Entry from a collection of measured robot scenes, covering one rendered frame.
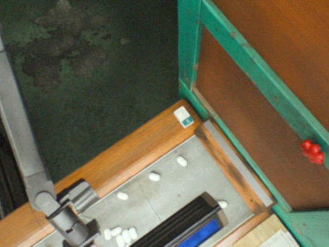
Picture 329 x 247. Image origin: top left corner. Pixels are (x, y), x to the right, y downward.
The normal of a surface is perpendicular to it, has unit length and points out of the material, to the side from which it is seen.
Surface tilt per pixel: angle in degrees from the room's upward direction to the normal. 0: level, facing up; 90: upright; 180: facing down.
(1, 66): 44
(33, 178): 35
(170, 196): 0
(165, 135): 0
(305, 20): 90
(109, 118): 0
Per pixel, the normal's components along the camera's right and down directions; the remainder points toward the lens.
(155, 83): -0.04, -0.28
